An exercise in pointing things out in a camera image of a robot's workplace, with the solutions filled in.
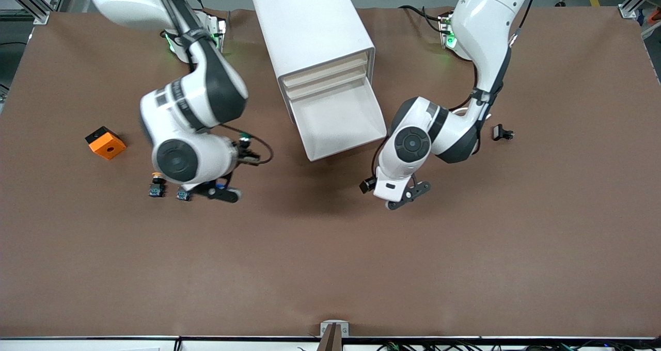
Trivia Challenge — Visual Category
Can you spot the brown table cover sheet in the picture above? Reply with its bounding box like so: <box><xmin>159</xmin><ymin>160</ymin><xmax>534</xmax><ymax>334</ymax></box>
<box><xmin>0</xmin><ymin>6</ymin><xmax>661</xmax><ymax>340</ymax></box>

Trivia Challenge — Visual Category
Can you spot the orange cube with hole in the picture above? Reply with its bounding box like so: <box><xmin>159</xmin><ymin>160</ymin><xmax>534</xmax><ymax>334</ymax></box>
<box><xmin>85</xmin><ymin>126</ymin><xmax>127</xmax><ymax>161</ymax></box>

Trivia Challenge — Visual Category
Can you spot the brown upright bar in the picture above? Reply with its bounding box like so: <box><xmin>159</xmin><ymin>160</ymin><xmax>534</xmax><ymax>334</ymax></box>
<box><xmin>317</xmin><ymin>324</ymin><xmax>344</xmax><ymax>351</ymax></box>

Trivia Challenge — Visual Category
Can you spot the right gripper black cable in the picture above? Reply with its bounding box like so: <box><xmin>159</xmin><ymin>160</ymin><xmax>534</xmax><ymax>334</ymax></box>
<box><xmin>219</xmin><ymin>124</ymin><xmax>274</xmax><ymax>165</ymax></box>

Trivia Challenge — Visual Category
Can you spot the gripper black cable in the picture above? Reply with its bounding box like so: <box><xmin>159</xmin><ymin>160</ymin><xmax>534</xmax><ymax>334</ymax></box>
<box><xmin>371</xmin><ymin>137</ymin><xmax>387</xmax><ymax>182</ymax></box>
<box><xmin>219</xmin><ymin>124</ymin><xmax>274</xmax><ymax>165</ymax></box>

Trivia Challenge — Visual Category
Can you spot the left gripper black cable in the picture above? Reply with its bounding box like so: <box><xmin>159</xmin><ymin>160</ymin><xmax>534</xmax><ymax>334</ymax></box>
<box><xmin>371</xmin><ymin>137</ymin><xmax>387</xmax><ymax>182</ymax></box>

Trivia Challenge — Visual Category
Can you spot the grey metal bracket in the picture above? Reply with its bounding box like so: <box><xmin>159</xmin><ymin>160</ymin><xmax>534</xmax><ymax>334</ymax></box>
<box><xmin>320</xmin><ymin>320</ymin><xmax>350</xmax><ymax>338</ymax></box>

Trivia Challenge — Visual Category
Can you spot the left arm base cable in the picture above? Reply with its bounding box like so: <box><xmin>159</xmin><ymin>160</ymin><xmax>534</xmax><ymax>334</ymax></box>
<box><xmin>400</xmin><ymin>4</ymin><xmax>451</xmax><ymax>34</ymax></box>

